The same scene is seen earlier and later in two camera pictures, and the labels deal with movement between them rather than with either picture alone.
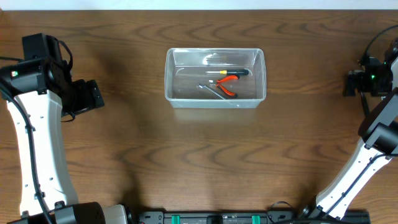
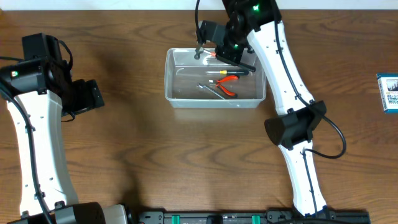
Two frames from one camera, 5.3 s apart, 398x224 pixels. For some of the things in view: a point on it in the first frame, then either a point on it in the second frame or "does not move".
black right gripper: [349, 83] → [234, 62]
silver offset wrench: [201, 86] does not move
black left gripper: [94, 96] does not move
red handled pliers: [216, 83] does not move
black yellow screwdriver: [231, 71] does not move
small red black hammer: [365, 106] → [201, 50]
